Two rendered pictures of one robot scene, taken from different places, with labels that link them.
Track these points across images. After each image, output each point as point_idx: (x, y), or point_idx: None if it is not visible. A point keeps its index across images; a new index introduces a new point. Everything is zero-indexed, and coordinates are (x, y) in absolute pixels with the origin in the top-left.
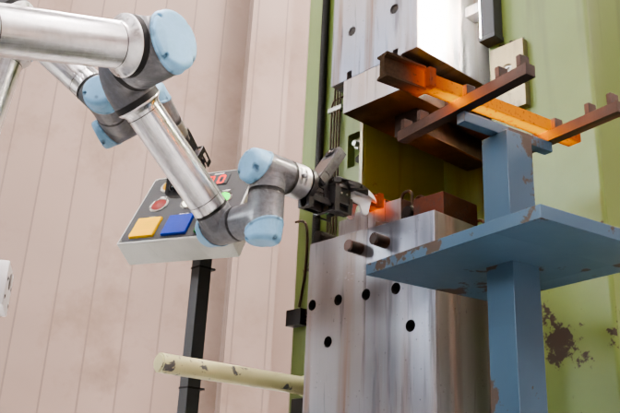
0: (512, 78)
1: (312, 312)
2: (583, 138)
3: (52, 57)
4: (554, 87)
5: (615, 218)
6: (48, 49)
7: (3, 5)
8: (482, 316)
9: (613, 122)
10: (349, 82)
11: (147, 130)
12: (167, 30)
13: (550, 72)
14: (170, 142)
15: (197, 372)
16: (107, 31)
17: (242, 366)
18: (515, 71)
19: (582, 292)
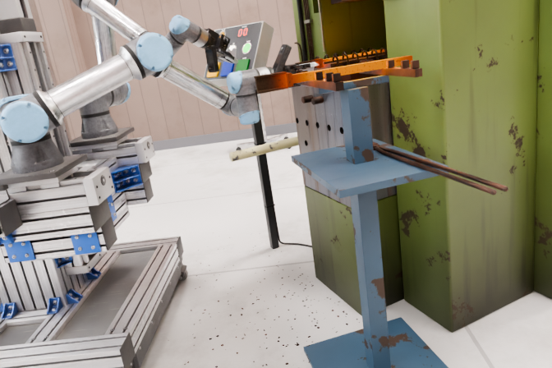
0: (331, 89)
1: (297, 125)
2: (432, 29)
3: (94, 99)
4: None
5: (453, 84)
6: (89, 100)
7: (54, 93)
8: (380, 134)
9: (457, 7)
10: None
11: (171, 80)
12: (148, 52)
13: None
14: (186, 83)
15: (251, 155)
16: (115, 71)
17: (275, 142)
18: (332, 85)
19: (430, 131)
